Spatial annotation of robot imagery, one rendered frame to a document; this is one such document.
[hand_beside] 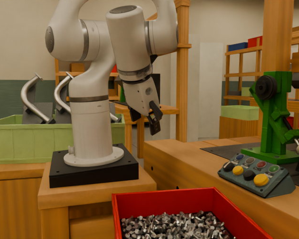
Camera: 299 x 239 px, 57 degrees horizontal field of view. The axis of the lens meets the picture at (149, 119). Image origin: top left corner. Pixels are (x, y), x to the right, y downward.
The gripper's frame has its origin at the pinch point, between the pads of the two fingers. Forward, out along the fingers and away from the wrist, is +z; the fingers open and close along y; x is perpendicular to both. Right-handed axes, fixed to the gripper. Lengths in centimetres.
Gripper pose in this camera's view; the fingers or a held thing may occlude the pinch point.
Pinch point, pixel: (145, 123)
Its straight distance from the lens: 78.8
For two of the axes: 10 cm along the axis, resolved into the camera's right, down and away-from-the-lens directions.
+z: 1.4, 8.0, 5.8
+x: -7.9, 4.5, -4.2
